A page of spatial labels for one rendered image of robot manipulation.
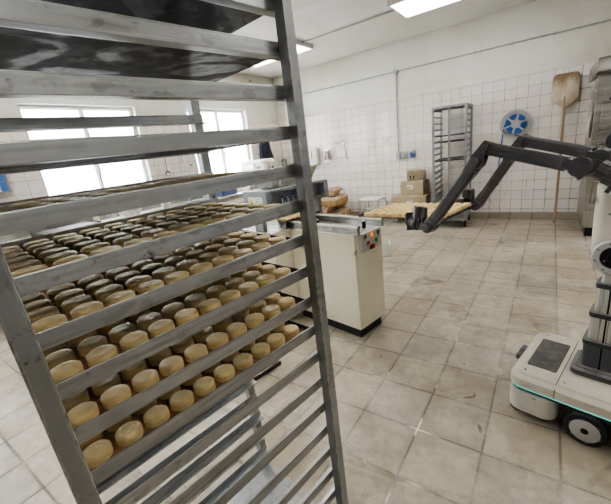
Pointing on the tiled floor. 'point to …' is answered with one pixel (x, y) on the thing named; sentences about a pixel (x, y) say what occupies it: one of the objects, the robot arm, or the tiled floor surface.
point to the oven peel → (566, 93)
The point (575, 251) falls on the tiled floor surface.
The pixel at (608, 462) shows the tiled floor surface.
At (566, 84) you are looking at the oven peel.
